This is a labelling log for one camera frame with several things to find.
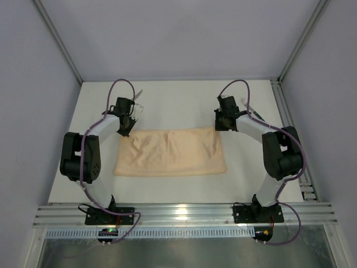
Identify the beige cloth napkin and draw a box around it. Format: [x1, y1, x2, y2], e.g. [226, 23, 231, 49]
[113, 127, 226, 177]

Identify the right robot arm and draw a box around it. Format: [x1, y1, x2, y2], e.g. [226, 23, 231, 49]
[214, 95, 304, 223]

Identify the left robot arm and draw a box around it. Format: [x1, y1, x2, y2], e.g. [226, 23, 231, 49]
[60, 97, 144, 215]

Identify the right controller board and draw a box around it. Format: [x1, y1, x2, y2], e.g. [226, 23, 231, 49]
[253, 227, 273, 245]

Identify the controller board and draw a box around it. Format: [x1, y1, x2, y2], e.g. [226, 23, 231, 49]
[97, 228, 119, 246]
[253, 227, 273, 245]

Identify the left controller board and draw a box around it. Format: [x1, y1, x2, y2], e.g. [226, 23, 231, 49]
[97, 228, 119, 246]

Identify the green handled knife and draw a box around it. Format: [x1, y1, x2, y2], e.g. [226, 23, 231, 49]
[134, 90, 143, 100]

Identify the green handled fork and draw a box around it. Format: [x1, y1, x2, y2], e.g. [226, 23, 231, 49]
[240, 98, 265, 122]

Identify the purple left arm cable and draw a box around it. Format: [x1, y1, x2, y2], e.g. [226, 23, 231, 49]
[79, 78, 143, 259]

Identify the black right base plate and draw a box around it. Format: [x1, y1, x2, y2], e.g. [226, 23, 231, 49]
[232, 204, 284, 223]

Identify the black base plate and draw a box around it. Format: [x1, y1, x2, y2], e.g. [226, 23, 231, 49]
[85, 207, 134, 226]
[232, 204, 284, 223]

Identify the front aluminium rail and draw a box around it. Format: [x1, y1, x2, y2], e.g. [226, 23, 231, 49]
[32, 202, 338, 228]

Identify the aluminium frame rail right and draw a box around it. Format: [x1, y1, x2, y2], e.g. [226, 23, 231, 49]
[271, 80, 319, 202]

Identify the left rear aluminium post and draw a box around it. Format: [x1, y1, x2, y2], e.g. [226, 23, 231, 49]
[31, 0, 84, 85]

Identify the aluminium post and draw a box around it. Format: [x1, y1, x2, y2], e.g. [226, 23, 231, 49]
[277, 0, 331, 84]
[31, 0, 84, 85]

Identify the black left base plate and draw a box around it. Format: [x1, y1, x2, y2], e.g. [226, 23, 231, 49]
[85, 207, 134, 226]

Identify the slotted cable duct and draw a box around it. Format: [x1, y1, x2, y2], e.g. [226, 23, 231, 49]
[45, 226, 254, 239]

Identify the right rear aluminium post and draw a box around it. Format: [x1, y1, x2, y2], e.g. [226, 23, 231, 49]
[277, 0, 331, 84]

